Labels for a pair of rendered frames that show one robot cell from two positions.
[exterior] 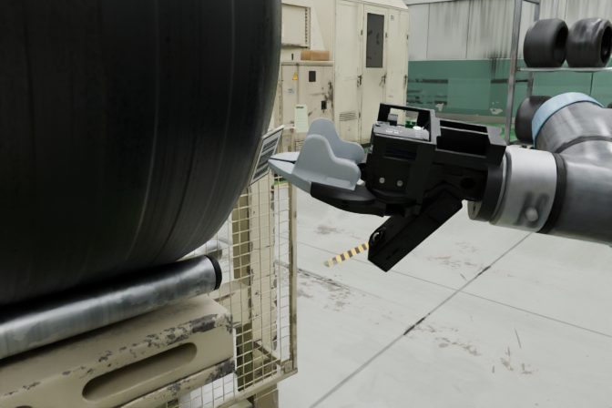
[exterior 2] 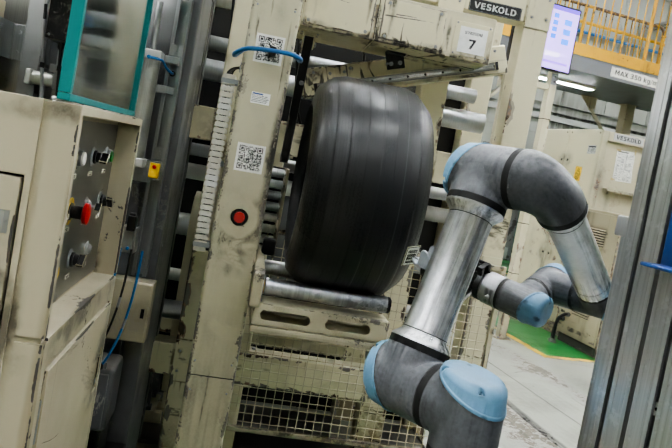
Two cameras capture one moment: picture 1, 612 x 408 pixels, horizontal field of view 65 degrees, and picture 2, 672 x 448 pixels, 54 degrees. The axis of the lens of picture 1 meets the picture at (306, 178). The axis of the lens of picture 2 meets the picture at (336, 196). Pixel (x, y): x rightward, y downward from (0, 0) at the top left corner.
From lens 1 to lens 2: 1.24 m
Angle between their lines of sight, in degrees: 33
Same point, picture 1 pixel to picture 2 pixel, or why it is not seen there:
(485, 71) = not seen: outside the picture
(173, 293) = (368, 304)
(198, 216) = (380, 270)
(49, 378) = (317, 311)
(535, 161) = (494, 278)
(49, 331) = (322, 297)
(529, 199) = (487, 291)
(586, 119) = (542, 273)
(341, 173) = not seen: hidden behind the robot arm
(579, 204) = (502, 296)
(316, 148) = (424, 255)
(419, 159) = not seen: hidden behind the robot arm
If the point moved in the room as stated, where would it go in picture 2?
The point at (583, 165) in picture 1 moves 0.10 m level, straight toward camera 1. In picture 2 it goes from (511, 284) to (476, 280)
